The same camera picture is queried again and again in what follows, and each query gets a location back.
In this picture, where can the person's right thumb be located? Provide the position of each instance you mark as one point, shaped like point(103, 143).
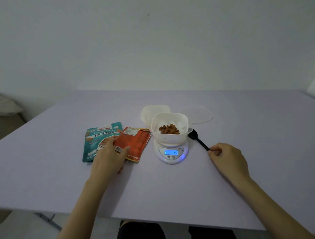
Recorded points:
point(213, 157)

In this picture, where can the white plastic strainer basket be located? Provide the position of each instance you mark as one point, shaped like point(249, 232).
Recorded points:
point(169, 120)

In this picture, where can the white digital kitchen scale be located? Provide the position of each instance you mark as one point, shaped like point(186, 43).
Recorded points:
point(171, 154)

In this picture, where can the teal almond packet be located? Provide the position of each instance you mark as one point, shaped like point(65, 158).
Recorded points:
point(94, 140)

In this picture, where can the person's left hand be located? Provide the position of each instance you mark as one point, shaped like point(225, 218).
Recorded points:
point(105, 162)

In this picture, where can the white pillow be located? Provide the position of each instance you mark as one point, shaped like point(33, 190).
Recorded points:
point(8, 105)

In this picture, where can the pile of brown almonds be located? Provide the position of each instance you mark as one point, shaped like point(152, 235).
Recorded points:
point(169, 129)

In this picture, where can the person's left thumb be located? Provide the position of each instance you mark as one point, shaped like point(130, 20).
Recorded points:
point(125, 154)

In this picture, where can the grey metal table leg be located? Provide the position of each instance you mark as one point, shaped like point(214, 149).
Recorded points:
point(49, 220)

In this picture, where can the person's left forearm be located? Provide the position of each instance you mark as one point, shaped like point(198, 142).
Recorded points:
point(85, 209)

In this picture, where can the orange snack packet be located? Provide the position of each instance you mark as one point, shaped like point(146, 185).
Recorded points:
point(136, 144)

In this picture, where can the person's right hand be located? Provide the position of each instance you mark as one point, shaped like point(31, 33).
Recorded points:
point(230, 162)

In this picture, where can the person's right forearm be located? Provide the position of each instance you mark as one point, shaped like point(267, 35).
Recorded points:
point(270, 209)

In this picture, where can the person's black trousers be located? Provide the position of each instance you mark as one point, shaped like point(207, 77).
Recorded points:
point(140, 230)

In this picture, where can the clear plastic lid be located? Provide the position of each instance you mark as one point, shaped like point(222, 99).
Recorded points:
point(196, 114)

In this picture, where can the black plastic spoon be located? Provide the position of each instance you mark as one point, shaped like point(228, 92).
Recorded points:
point(194, 135)

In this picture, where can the brown bed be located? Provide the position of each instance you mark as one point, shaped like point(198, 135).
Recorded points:
point(9, 126)

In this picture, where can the white plastic container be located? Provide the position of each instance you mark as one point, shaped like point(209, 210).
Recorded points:
point(150, 112)

